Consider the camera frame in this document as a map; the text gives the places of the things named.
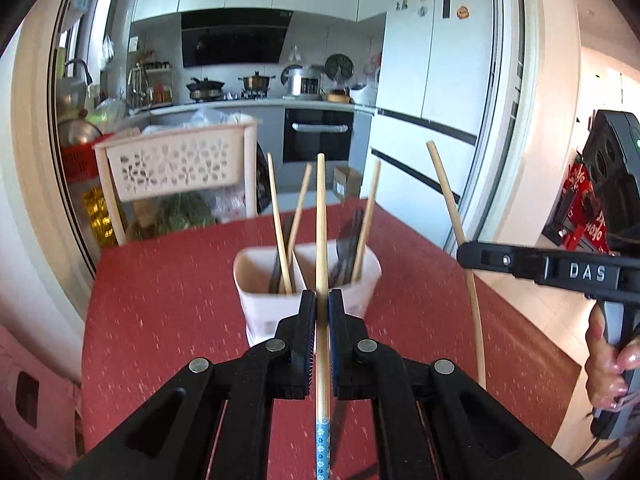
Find metal kettle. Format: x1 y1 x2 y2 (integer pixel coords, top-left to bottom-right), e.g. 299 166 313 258
56 77 88 111

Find bamboo chopstick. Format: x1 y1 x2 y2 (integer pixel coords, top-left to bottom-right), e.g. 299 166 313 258
426 141 487 391
315 153 332 478
350 159 382 283
287 163 313 261
266 153 294 295

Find black range hood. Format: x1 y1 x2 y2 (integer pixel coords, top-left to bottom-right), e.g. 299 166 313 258
180 8 293 68

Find person's right hand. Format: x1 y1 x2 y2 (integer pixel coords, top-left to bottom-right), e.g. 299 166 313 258
584 304 640 411

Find black wok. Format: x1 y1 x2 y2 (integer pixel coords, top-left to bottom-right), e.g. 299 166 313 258
186 77 226 98

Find spice rack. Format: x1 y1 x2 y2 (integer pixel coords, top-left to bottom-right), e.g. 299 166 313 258
127 62 173 111

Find pink plastic stool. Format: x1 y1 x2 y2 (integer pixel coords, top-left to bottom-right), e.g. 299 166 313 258
0 325 83 471

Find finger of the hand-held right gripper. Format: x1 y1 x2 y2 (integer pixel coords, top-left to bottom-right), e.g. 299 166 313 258
456 241 548 282

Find white refrigerator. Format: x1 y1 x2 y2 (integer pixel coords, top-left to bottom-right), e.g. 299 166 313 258
367 0 501 251

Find clear plastic bags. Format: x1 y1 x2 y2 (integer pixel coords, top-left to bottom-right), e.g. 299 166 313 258
185 105 251 128

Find white perforated basket cart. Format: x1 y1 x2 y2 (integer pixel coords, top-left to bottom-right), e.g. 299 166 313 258
94 114 261 246

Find green vegetables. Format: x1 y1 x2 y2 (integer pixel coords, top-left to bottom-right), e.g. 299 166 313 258
152 192 218 233

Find round black rack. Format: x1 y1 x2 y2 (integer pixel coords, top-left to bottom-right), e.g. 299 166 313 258
325 53 355 83

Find red decoration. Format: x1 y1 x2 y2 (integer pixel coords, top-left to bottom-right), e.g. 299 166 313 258
542 162 608 253

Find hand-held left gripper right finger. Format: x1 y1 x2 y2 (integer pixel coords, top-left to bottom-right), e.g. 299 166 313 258
327 289 583 480

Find black built-in oven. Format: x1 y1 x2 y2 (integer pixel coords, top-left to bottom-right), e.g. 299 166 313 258
282 107 355 163

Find cardboard box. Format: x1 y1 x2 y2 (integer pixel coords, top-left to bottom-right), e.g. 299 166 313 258
332 165 362 198

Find metal stock pot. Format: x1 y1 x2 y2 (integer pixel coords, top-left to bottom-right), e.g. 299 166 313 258
239 71 276 96

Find red crate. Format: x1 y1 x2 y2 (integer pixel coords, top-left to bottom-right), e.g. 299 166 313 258
61 135 116 183

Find dark bag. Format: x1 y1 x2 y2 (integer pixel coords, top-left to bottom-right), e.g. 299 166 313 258
256 141 273 216

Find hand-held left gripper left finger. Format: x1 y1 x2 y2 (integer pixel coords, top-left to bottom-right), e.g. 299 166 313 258
65 290 318 480

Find white plastic utensil holder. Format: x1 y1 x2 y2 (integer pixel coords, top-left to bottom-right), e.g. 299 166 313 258
233 240 383 348

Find gold foil pack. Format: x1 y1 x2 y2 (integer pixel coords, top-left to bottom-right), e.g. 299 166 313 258
82 187 121 248

